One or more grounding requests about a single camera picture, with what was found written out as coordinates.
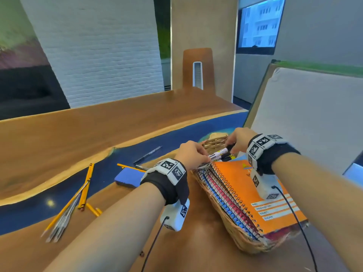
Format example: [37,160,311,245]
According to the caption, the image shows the person's left hand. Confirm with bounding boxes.
[174,141,212,171]

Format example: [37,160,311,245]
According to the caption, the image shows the person's right hand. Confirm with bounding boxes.
[225,127,258,154]

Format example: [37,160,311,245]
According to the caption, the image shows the black white marker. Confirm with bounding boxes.
[209,144,236,161]

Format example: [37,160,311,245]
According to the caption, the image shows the grey clear pen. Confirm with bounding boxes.
[133,145,163,165]

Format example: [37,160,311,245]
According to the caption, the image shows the orange spiral notebook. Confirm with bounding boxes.
[211,160,308,235]

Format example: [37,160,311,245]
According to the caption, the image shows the blue eraser block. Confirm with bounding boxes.
[114,166,147,188]

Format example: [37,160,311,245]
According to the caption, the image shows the white paper sheet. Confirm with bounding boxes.
[251,67,363,175]

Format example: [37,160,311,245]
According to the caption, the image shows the woven wicker basket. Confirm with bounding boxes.
[191,135,310,255]

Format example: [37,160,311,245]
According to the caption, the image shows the pink spiral notebook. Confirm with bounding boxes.
[203,168,308,241]

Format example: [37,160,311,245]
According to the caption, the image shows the bunch of yellow pencils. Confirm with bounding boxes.
[41,162,147,238]

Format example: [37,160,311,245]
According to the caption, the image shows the person's right forearm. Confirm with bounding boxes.
[271,152,363,272]

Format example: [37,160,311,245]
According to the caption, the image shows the person's left forearm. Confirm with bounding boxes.
[44,182,166,272]

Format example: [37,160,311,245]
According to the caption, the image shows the black right wrist marker band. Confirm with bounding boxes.
[246,134,301,175]

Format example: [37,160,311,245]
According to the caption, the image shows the black wrist marker band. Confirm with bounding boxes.
[140,158,190,206]
[246,134,301,175]

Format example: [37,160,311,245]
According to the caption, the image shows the black left wrist marker band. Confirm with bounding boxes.
[140,158,190,206]

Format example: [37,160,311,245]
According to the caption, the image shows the brown wooden chair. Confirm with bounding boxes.
[182,48,216,93]

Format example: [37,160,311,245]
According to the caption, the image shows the wooden table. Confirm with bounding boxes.
[0,87,341,272]

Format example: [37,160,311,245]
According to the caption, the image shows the brown metal-framed board panel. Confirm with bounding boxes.
[170,0,239,102]

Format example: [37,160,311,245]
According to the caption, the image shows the window with building view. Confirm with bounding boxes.
[236,0,286,56]

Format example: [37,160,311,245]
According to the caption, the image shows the dark sofa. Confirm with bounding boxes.
[0,65,71,121]

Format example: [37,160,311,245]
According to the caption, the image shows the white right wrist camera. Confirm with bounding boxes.
[251,174,283,201]

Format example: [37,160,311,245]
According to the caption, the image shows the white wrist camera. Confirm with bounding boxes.
[251,174,283,201]
[160,198,191,232]

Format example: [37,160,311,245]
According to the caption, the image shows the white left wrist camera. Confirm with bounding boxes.
[160,198,191,232]

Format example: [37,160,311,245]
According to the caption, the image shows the black left camera cable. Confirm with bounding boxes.
[141,216,170,272]

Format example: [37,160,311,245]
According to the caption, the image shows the black camera cable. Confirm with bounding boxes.
[141,216,170,272]
[271,186,318,272]

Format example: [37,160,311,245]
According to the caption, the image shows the black right camera cable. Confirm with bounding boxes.
[271,186,318,272]

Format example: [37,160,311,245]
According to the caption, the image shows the green foliage wall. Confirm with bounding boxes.
[157,25,172,60]

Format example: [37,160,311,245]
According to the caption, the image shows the large abstract wall painting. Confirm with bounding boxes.
[0,0,49,70]

